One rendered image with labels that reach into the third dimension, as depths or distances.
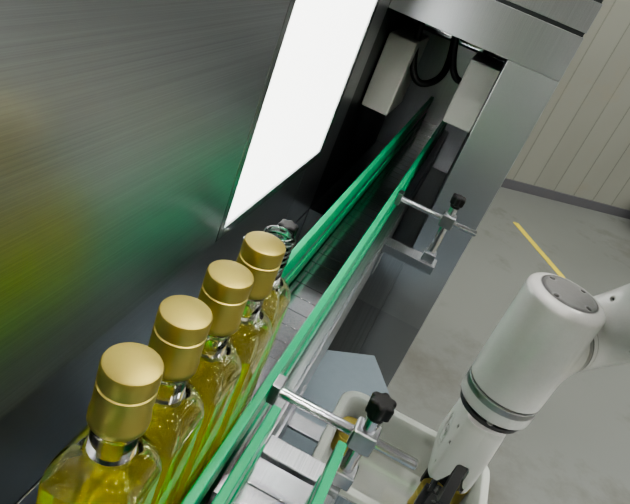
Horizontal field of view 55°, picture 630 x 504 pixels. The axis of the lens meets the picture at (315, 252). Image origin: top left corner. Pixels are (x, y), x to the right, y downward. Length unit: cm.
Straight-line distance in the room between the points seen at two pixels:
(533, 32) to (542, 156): 418
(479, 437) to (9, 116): 54
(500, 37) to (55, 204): 104
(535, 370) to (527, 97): 79
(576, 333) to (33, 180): 48
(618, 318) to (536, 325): 11
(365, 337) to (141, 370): 130
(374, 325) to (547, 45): 76
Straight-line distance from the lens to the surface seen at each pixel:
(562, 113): 538
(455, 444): 72
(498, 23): 133
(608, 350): 73
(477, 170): 138
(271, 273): 48
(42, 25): 37
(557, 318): 63
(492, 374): 67
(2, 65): 36
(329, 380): 129
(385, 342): 160
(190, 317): 38
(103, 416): 36
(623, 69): 552
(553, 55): 133
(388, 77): 149
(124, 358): 35
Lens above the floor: 157
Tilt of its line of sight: 30 degrees down
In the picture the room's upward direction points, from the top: 22 degrees clockwise
